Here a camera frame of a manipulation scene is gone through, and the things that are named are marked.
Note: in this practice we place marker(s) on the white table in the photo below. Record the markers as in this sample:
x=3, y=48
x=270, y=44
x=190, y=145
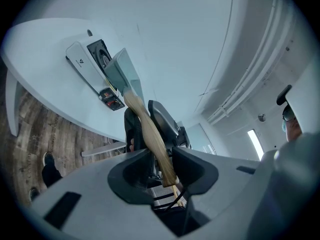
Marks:
x=50, y=84

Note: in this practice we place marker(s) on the person's head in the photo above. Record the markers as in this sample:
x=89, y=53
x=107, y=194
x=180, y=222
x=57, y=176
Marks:
x=293, y=129

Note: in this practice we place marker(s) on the round ceiling detector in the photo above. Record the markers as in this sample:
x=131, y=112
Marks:
x=262, y=117

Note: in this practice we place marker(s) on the black glasses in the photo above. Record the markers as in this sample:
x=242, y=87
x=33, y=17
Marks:
x=288, y=115

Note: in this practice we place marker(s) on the person in white cap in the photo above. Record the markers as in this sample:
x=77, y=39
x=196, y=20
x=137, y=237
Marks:
x=305, y=89

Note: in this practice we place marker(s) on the white ceiling pipes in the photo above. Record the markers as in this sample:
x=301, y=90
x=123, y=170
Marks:
x=252, y=84

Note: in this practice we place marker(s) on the ceiling light panel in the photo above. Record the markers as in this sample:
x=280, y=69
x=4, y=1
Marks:
x=255, y=144

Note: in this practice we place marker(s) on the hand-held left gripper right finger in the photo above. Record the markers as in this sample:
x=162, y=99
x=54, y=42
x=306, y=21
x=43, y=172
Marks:
x=197, y=174

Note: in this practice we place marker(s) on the round table grommet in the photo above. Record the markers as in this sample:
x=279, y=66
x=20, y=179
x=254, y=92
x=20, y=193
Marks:
x=89, y=32

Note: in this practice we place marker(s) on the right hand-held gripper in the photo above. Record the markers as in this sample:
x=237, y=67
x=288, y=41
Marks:
x=182, y=141

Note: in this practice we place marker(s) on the person's black trouser leg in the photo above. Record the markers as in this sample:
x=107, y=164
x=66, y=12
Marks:
x=51, y=176

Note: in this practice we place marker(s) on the person's black shoe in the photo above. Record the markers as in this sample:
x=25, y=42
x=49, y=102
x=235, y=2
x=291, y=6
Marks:
x=48, y=159
x=34, y=193

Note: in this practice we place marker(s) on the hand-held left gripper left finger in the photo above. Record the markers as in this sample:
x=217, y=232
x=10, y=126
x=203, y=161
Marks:
x=130, y=179

